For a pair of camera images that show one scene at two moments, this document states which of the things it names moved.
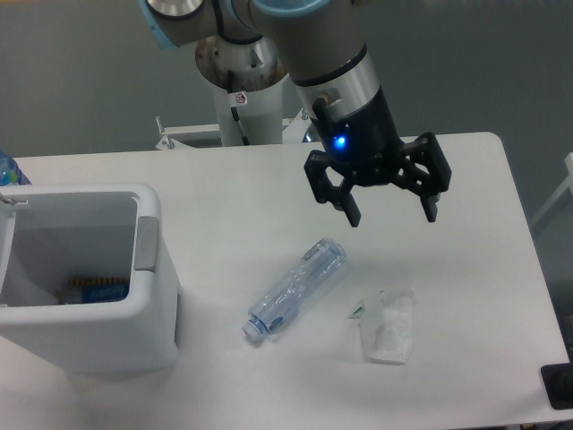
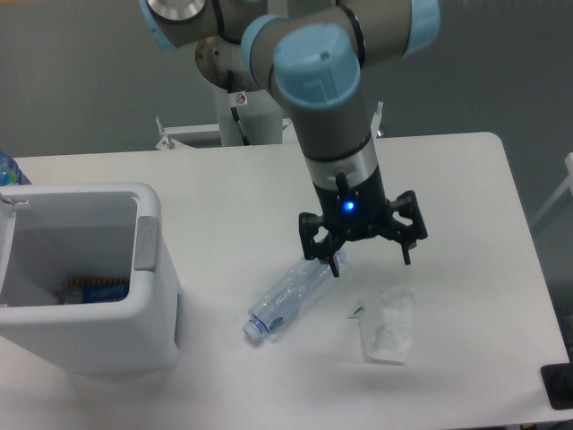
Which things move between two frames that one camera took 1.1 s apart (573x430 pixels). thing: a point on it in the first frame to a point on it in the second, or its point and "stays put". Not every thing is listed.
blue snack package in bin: [91, 289] stays put
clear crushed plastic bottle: [289, 293] stays put
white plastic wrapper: [389, 339] stays put
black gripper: [366, 145] to [360, 210]
